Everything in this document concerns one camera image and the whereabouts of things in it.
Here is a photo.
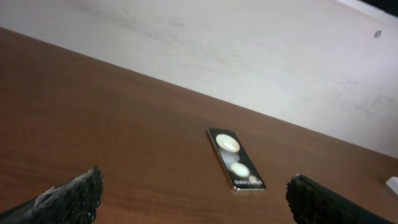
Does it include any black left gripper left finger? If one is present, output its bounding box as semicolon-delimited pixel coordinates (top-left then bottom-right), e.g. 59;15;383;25
1;166;104;224

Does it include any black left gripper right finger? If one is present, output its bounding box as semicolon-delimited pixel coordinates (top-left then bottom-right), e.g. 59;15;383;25
285;174;392;224

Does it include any black Galaxy flip phone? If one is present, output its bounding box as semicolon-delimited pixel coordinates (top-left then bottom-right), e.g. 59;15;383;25
207;128;267;192

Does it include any white power strip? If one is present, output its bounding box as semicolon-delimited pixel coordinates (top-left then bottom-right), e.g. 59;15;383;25
386;177;398;195

